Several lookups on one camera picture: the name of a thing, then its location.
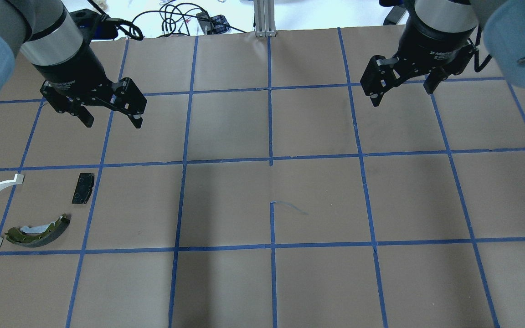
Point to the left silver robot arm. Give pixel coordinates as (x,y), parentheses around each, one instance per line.
(57,43)

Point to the aluminium frame post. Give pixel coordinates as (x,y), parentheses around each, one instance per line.
(264,18)

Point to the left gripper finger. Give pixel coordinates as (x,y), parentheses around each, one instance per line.
(62,104)
(125,97)

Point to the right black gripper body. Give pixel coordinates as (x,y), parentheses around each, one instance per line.
(432,43)

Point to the black brake pad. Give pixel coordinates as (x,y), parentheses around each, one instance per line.
(84,188)

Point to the olive brake shoe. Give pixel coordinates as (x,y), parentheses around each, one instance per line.
(38,236)

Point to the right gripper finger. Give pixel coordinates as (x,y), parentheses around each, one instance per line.
(456,67)
(381,75)

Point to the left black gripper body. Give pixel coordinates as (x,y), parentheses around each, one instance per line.
(72,65)

